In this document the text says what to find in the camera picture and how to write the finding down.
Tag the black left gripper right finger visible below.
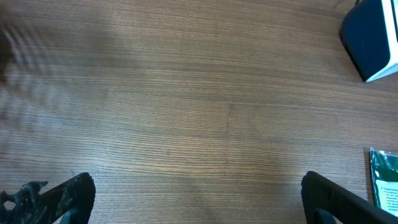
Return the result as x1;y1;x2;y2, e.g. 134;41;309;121
301;171;397;224

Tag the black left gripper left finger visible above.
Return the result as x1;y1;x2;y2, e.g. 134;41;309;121
1;172;96;224

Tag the green 3M sponge package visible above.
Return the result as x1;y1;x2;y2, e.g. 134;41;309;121
369;147;398;217

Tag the white barcode scanner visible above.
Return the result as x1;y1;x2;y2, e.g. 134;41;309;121
340;0;397;82

